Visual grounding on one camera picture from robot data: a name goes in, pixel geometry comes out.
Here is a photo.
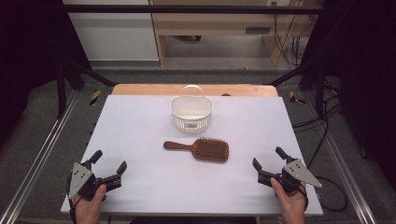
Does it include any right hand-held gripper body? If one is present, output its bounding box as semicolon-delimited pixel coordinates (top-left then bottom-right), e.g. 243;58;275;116
273;158;323;198

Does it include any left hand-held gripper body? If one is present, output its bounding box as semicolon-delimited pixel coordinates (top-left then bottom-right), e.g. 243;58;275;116
67;161;108;202

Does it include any brown wooden hairbrush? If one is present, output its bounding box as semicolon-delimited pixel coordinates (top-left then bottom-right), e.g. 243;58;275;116
163;137;230;163

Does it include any white plastic basket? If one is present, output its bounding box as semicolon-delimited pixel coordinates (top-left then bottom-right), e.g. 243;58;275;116
170;84;214;135

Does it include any person's right hand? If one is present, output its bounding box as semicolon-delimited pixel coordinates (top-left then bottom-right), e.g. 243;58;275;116
269;176;308;224

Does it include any person's left hand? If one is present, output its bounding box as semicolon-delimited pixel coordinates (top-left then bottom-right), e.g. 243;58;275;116
73;184;108;224

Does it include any white table sheet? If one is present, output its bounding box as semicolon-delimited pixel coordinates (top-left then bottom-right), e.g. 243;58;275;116
60;94;324;217

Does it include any yellow black tape strip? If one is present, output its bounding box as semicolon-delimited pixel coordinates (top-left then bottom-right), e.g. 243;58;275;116
288;91;307;105
89;90;103;106

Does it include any black metal stand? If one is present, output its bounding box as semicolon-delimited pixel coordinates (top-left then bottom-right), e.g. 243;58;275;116
263;59;329;119
55;58;117;119

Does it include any wooden table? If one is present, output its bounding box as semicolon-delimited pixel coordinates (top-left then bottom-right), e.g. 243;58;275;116
111;83;279;98

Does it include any white cabinet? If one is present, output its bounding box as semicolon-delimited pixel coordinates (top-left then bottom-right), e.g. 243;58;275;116
62;0;160;62

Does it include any light wooden desk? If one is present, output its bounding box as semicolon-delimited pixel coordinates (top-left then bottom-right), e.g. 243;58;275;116
148;0;316;67

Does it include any aluminium floor rail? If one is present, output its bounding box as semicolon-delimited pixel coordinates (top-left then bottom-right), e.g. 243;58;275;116
0;90;80;224
302;92;378;224

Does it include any black floor cable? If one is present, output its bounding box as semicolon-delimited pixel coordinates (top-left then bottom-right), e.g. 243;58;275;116
292;78;349;213

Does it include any bundle of hanging cables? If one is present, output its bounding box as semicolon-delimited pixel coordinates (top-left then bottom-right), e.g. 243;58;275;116
271;1;316;68

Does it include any black metal frame bar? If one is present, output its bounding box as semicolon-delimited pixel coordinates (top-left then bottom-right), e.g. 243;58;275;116
62;4;326;15

